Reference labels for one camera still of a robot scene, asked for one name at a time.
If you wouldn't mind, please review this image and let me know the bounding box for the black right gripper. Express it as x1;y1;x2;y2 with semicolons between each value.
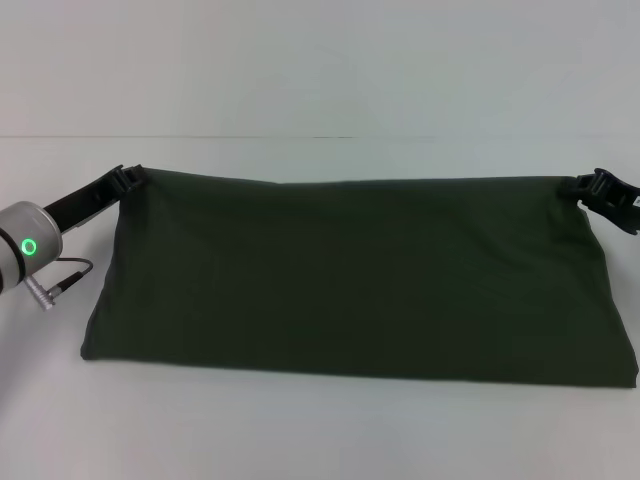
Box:
558;168;640;235

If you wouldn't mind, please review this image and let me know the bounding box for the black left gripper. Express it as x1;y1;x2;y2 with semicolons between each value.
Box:
42;165;151;235

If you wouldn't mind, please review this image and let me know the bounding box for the dark green t-shirt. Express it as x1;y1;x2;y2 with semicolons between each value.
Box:
79;167;640;392

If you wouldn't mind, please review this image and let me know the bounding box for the left gripper cable with connector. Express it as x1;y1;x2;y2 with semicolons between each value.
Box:
27;257;96;314

